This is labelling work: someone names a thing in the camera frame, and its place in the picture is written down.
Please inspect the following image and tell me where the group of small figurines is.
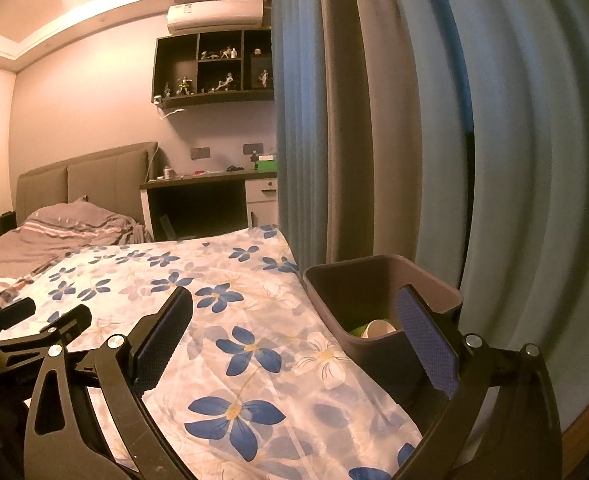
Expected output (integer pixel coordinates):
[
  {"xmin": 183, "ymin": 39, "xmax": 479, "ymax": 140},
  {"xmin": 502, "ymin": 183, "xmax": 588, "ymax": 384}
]
[{"xmin": 162, "ymin": 46, "xmax": 271, "ymax": 97}]

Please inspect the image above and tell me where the grey striped duvet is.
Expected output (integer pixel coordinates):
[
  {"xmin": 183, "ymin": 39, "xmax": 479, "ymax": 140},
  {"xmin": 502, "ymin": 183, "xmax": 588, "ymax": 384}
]
[{"xmin": 0, "ymin": 197, "xmax": 155, "ymax": 311}]

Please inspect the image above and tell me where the dark wall shelf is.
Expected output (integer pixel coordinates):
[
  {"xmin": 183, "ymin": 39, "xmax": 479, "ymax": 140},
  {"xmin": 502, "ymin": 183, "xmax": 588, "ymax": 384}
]
[{"xmin": 152, "ymin": 29, "xmax": 275, "ymax": 110}]

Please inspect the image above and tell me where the white paper cup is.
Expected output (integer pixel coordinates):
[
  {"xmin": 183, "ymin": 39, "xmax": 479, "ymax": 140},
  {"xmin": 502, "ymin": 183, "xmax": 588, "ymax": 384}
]
[{"xmin": 365, "ymin": 319, "xmax": 398, "ymax": 340}]

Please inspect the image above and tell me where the white air conditioner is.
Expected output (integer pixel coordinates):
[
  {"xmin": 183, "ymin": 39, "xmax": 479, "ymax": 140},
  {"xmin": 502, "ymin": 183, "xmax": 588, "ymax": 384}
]
[{"xmin": 167, "ymin": 0, "xmax": 265, "ymax": 31}]

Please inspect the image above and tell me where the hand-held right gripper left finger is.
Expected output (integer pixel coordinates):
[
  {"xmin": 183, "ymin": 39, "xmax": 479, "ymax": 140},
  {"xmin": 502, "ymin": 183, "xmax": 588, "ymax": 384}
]
[{"xmin": 24, "ymin": 287, "xmax": 195, "ymax": 480}]

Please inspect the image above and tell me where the grey pillow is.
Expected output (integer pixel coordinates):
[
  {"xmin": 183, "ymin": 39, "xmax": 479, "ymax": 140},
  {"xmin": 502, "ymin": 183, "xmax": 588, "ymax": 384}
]
[{"xmin": 24, "ymin": 197, "xmax": 145, "ymax": 233}]

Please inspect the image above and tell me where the blue grey curtain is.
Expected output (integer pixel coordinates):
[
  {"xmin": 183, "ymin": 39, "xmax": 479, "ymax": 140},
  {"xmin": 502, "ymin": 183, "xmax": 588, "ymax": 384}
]
[{"xmin": 269, "ymin": 0, "xmax": 589, "ymax": 431}]

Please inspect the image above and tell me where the grey trash bin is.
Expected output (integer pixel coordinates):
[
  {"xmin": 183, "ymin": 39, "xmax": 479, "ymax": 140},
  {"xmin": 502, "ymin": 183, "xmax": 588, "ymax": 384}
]
[{"xmin": 303, "ymin": 254, "xmax": 464, "ymax": 406}]

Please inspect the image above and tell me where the beige padded headboard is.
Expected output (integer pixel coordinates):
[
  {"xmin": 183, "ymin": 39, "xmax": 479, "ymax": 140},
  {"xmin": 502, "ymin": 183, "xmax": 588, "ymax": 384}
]
[{"xmin": 15, "ymin": 141, "xmax": 159, "ymax": 226}]

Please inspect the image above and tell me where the dark top desk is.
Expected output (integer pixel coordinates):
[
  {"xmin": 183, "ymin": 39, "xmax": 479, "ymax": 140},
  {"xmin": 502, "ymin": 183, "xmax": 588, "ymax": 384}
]
[{"xmin": 139, "ymin": 170, "xmax": 279, "ymax": 243}]

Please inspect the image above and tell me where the white drawer cabinet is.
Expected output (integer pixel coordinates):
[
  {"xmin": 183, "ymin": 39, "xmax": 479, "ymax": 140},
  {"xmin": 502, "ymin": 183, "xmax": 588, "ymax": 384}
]
[{"xmin": 244, "ymin": 177, "xmax": 280, "ymax": 231}]

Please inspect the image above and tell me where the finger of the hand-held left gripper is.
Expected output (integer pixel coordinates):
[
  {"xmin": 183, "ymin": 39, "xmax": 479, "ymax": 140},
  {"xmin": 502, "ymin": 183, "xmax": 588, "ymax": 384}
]
[
  {"xmin": 0, "ymin": 297, "xmax": 38, "ymax": 341},
  {"xmin": 0, "ymin": 304, "xmax": 92, "ymax": 361}
]

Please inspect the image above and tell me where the floral blue white blanket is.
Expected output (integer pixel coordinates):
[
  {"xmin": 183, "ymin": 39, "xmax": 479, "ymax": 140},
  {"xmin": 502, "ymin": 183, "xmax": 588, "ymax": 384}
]
[{"xmin": 0, "ymin": 225, "xmax": 425, "ymax": 480}]

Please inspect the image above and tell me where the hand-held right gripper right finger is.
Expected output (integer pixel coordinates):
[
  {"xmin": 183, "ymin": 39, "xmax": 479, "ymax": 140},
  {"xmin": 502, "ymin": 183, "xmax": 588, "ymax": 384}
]
[{"xmin": 392, "ymin": 284, "xmax": 563, "ymax": 480}]

